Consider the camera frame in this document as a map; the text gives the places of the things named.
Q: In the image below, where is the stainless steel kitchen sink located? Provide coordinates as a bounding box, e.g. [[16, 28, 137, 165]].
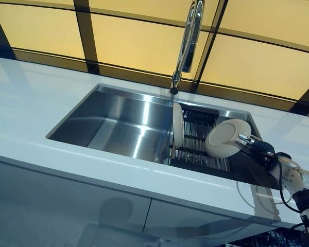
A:
[[45, 83, 282, 190]]

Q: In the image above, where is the black sink dish rack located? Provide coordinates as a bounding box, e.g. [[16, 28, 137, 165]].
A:
[[169, 102, 231, 172]]

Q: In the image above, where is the beige round ceramic plate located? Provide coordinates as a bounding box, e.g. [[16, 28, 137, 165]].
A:
[[172, 102, 185, 150], [204, 118, 252, 158]]

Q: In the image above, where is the dark wire dishwasher rack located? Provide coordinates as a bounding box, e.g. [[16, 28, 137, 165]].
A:
[[221, 228, 309, 247]]

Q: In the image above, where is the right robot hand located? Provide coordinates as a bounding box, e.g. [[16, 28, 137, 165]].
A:
[[237, 133, 276, 166]]

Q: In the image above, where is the chrome pull-down kitchen faucet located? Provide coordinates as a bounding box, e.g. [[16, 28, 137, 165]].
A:
[[170, 0, 205, 95]]

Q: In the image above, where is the wide white cabinet door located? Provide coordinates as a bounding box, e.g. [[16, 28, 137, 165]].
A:
[[0, 158, 153, 247]]

